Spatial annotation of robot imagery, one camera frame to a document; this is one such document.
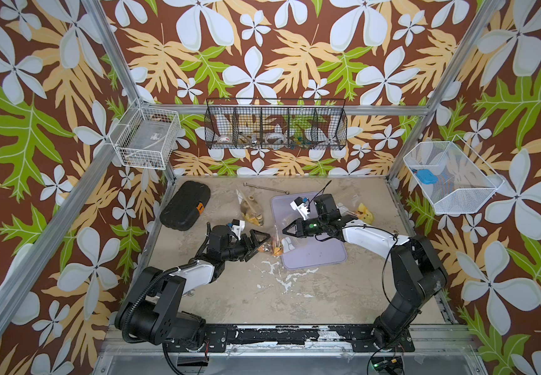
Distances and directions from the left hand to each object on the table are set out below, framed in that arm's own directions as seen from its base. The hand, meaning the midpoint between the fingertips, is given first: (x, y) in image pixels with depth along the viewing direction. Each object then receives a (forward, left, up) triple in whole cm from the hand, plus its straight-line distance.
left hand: (267, 239), depth 84 cm
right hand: (+3, -6, +1) cm, 7 cm away
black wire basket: (+44, -3, +19) cm, 48 cm away
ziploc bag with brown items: (+11, +7, +3) cm, 14 cm away
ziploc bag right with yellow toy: (+17, -41, -7) cm, 44 cm away
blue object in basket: (+18, -58, +14) cm, 63 cm away
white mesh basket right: (+17, -67, +15) cm, 71 cm away
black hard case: (+20, +36, -7) cm, 42 cm away
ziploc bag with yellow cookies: (0, -3, -5) cm, 6 cm away
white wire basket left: (+31, +47, +22) cm, 60 cm away
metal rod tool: (+33, -9, -12) cm, 37 cm away
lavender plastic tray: (+1, -16, -10) cm, 19 cm away
